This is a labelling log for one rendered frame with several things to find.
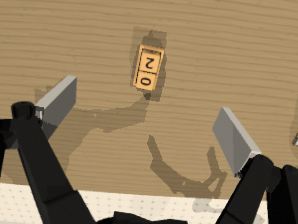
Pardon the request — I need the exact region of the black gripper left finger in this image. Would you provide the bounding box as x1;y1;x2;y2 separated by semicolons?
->
0;75;97;224

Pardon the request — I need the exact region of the light wooden rectangular tray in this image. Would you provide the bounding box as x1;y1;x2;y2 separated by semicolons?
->
133;44;164;89

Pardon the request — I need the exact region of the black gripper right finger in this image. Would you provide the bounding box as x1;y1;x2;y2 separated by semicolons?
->
212;107;298;224

